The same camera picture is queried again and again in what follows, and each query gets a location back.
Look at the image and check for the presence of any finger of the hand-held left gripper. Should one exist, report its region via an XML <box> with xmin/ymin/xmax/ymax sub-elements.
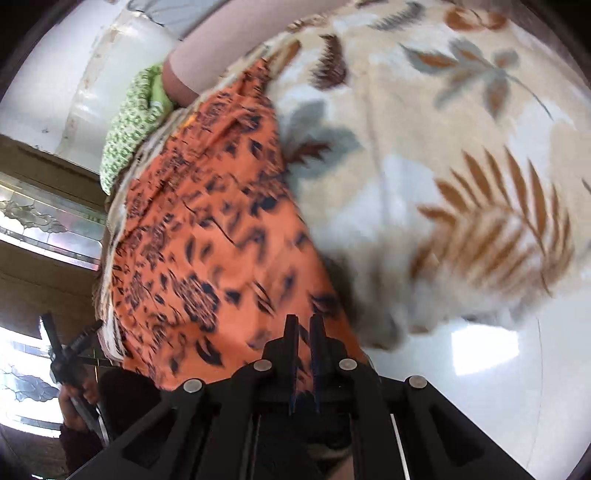
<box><xmin>41</xmin><ymin>314</ymin><xmax>64</xmax><ymax>366</ymax></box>
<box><xmin>68</xmin><ymin>320</ymin><xmax>103</xmax><ymax>360</ymax></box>

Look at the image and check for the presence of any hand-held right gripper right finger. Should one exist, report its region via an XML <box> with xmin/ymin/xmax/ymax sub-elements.
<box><xmin>309</xmin><ymin>315</ymin><xmax>536</xmax><ymax>480</ymax></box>

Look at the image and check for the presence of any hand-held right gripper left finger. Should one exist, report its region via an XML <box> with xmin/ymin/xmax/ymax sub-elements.
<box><xmin>69</xmin><ymin>315</ymin><xmax>299</xmax><ymax>480</ymax></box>

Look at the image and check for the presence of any orange black floral garment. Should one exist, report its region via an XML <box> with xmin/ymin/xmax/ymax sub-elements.
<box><xmin>95</xmin><ymin>58</ymin><xmax>370</xmax><ymax>393</ymax></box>

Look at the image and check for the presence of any person's left forearm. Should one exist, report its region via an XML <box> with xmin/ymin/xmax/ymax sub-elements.
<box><xmin>59</xmin><ymin>419</ymin><xmax>106</xmax><ymax>474</ymax></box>

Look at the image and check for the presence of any person's left hand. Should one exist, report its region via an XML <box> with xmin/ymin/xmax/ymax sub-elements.
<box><xmin>59</xmin><ymin>381</ymin><xmax>100</xmax><ymax>422</ymax></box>

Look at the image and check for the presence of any green patterned pillow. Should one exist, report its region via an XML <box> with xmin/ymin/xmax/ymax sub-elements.
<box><xmin>99</xmin><ymin>64</ymin><xmax>178</xmax><ymax>197</ymax></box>

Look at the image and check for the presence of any beige leaf printed blanket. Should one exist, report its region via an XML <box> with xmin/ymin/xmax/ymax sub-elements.
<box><xmin>222</xmin><ymin>0</ymin><xmax>591</xmax><ymax>352</ymax></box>

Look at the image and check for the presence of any pink quilted mattress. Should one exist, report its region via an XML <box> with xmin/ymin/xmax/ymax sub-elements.
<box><xmin>164</xmin><ymin>0</ymin><xmax>352</xmax><ymax>109</ymax></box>

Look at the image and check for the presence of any grey quilted pillow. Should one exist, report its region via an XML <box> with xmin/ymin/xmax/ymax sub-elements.
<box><xmin>127</xmin><ymin>0</ymin><xmax>232</xmax><ymax>40</ymax></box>

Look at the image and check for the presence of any brown wooden window frame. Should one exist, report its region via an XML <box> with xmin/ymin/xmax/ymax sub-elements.
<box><xmin>0</xmin><ymin>134</ymin><xmax>112</xmax><ymax>333</ymax></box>

